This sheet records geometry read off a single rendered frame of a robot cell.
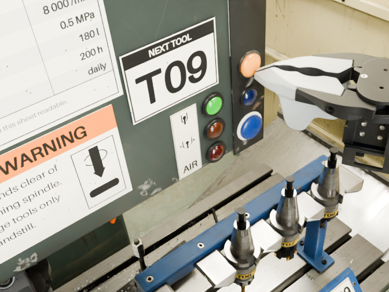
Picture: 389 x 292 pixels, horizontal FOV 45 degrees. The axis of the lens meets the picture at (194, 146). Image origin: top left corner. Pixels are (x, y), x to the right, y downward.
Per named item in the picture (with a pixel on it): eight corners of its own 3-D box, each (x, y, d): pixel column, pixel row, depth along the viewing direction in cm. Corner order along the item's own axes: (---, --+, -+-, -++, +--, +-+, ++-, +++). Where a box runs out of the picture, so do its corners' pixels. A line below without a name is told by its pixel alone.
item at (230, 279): (242, 276, 80) (242, 273, 80) (219, 294, 78) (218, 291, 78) (217, 250, 85) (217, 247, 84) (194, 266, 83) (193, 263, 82)
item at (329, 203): (325, 182, 96) (327, 173, 95) (349, 199, 92) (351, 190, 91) (304, 196, 94) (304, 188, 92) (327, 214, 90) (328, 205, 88)
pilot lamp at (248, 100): (259, 102, 51) (259, 85, 49) (243, 110, 50) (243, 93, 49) (255, 99, 51) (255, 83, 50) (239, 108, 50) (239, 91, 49)
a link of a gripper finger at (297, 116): (245, 128, 48) (337, 146, 45) (245, 79, 44) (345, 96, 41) (255, 110, 50) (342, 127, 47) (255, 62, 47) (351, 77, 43)
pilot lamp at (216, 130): (225, 134, 50) (224, 118, 49) (209, 143, 49) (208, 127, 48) (221, 132, 51) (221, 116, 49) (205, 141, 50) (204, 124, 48)
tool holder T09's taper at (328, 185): (326, 177, 94) (330, 152, 89) (344, 190, 91) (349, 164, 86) (311, 188, 92) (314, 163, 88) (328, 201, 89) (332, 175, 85)
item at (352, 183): (368, 185, 94) (369, 182, 93) (351, 197, 91) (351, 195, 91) (340, 167, 98) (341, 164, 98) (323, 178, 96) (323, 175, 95)
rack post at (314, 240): (334, 262, 116) (351, 178, 97) (319, 274, 114) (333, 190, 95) (305, 237, 123) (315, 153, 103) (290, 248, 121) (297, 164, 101)
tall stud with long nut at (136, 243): (151, 272, 119) (144, 240, 110) (142, 278, 117) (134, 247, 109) (146, 265, 120) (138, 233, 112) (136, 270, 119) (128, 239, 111)
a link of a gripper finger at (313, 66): (255, 110, 50) (342, 127, 47) (255, 62, 47) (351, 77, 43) (264, 94, 53) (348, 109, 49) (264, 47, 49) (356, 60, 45)
